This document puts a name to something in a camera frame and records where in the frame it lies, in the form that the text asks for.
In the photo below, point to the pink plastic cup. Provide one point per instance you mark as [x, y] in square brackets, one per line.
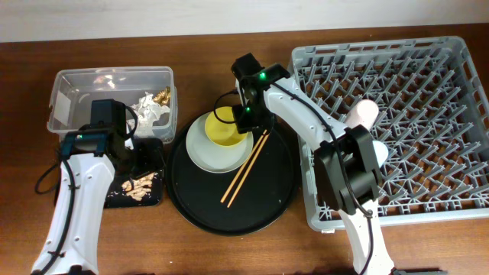
[364, 113]

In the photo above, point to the grey dishwasher rack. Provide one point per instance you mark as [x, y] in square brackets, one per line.
[433, 117]

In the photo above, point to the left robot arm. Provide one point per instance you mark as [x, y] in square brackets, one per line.
[72, 241]

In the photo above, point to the white tissue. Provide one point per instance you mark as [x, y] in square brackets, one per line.
[148, 112]

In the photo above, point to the blue plastic cup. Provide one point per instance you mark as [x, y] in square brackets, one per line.
[381, 151]

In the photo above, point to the clear plastic waste bin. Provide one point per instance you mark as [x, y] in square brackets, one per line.
[75, 90]

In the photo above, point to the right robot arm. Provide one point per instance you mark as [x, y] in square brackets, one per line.
[347, 160]

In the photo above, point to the black rectangular tray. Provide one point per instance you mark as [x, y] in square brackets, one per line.
[153, 198]

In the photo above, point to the gold foil wrapper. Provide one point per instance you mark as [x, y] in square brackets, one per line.
[163, 97]

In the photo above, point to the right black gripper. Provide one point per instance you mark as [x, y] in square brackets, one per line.
[243, 122]

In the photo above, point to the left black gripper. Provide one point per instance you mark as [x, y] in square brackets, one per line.
[152, 159]

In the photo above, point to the round black serving tray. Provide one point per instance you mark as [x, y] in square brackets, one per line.
[266, 194]

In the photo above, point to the yellow bowl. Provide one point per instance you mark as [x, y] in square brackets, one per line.
[220, 133]

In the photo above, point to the food scraps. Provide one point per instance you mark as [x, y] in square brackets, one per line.
[134, 190]

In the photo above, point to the wooden chopstick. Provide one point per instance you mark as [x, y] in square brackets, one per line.
[246, 177]
[240, 173]

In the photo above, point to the grey round plate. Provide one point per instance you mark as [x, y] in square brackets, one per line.
[211, 157]

